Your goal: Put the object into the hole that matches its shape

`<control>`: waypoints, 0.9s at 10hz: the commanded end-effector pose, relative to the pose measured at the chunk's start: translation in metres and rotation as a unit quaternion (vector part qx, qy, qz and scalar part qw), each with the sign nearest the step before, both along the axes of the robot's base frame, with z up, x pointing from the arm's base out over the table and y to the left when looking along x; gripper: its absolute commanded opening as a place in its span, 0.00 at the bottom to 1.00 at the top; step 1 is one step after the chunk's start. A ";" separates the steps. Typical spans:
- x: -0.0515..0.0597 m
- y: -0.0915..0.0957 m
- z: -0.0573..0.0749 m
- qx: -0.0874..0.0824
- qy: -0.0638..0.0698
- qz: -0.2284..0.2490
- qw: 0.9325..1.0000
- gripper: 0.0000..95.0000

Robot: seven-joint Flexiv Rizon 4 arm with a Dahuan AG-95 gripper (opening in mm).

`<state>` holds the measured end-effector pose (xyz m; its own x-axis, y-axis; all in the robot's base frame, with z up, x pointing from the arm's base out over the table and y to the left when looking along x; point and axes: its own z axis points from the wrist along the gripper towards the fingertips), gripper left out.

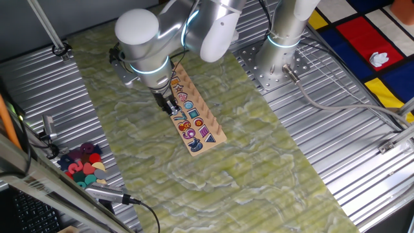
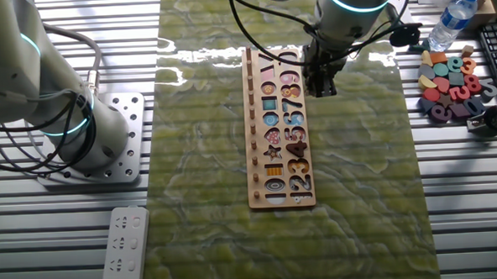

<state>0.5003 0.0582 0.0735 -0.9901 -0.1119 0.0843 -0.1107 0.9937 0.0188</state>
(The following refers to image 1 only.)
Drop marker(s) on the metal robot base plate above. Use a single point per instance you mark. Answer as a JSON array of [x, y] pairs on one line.
[[258, 74]]

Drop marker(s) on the aluminium pole with clamp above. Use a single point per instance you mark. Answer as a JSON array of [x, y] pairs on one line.
[[48, 27]]

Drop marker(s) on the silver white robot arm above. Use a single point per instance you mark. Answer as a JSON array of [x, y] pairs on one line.
[[145, 35]]

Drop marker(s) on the green marble pattern mat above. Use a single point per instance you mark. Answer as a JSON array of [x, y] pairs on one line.
[[226, 181]]

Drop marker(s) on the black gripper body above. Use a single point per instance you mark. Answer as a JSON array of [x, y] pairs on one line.
[[160, 97]]

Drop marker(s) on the red heart piece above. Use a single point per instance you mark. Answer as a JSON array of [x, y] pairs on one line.
[[88, 169]]

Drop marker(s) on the teal square piece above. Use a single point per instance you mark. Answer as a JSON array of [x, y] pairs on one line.
[[79, 176]]

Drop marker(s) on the black camera stand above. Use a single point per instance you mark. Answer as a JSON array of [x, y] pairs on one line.
[[106, 207]]

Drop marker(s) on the small camera on clamp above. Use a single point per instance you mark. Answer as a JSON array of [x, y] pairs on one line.
[[48, 126]]

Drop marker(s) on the light wooden box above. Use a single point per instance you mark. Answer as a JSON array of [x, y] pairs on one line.
[[68, 230]]

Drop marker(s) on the red number two piece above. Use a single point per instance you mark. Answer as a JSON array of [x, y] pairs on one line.
[[72, 170]]

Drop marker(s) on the orange container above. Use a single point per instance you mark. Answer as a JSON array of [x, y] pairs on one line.
[[402, 9]]

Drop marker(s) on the purple rectangle piece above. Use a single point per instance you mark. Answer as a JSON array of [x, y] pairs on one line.
[[75, 154]]

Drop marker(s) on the teal number six piece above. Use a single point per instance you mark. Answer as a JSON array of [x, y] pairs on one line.
[[81, 184]]

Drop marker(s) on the dark blue shape piece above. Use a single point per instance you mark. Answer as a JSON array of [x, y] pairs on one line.
[[97, 149]]

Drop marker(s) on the yellow semicircle piece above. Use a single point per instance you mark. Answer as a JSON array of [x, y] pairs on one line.
[[99, 166]]

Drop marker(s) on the red circle piece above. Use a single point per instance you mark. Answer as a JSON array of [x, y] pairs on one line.
[[94, 158]]

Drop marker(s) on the white crumpled paper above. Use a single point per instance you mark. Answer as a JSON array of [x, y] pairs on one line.
[[379, 59]]

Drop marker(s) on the orange tube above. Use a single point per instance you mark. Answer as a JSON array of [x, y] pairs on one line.
[[7, 123]]

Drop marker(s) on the beige shape piece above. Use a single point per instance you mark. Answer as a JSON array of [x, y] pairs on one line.
[[101, 181]]

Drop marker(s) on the black keyboard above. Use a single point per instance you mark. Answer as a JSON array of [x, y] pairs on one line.
[[32, 213]]

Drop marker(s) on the grey shape piece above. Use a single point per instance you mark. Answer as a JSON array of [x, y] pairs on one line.
[[100, 174]]

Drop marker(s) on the grey metal frame bar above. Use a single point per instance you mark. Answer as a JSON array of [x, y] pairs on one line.
[[48, 184]]

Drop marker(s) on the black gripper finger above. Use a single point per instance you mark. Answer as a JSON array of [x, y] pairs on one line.
[[174, 108], [165, 107]]

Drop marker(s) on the wooden number shape puzzle board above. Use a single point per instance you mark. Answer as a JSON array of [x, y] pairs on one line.
[[207, 127]]

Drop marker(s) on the aluminium frame bracket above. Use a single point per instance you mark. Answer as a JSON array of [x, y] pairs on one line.
[[398, 139]]

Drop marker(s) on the colourful block pattern cloth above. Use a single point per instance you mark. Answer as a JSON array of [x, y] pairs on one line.
[[352, 35]]

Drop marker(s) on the dark blue number zero piece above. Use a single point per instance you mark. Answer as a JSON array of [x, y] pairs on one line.
[[61, 163]]

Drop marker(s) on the silver camera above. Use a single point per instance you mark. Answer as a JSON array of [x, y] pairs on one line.
[[106, 193]]

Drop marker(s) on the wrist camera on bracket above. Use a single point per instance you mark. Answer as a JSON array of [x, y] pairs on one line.
[[121, 69]]

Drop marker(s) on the teal circle piece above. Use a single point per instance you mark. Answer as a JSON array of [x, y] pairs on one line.
[[90, 179]]

